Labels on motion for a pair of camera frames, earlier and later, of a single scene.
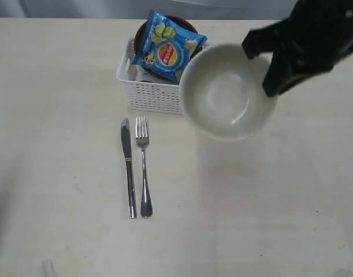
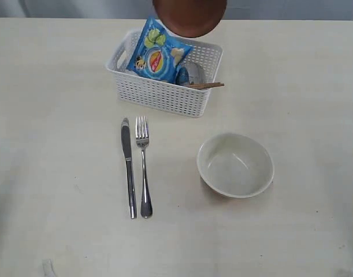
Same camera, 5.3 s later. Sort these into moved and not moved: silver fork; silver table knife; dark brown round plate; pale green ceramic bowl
Moved: pale green ceramic bowl; dark brown round plate
Not moved: silver fork; silver table knife
